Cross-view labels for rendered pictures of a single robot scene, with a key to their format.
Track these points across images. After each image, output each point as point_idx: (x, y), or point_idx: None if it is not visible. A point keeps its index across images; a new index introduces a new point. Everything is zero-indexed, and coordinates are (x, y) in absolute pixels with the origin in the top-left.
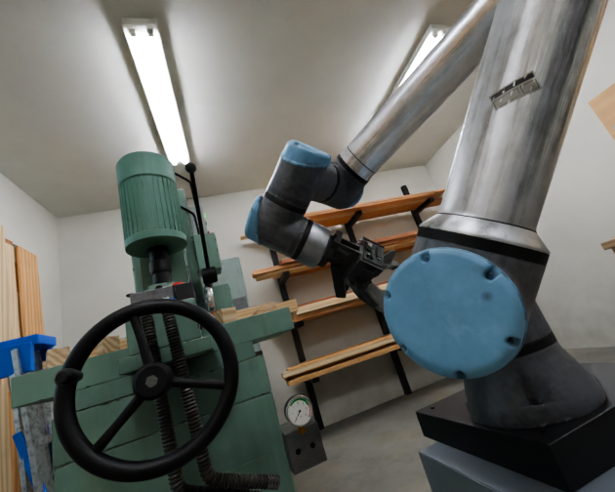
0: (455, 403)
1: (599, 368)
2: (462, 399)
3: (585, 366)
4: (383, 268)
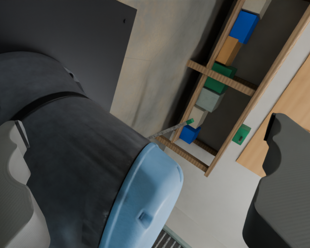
0: None
1: (103, 100)
2: (12, 9)
3: (110, 87)
4: (275, 149)
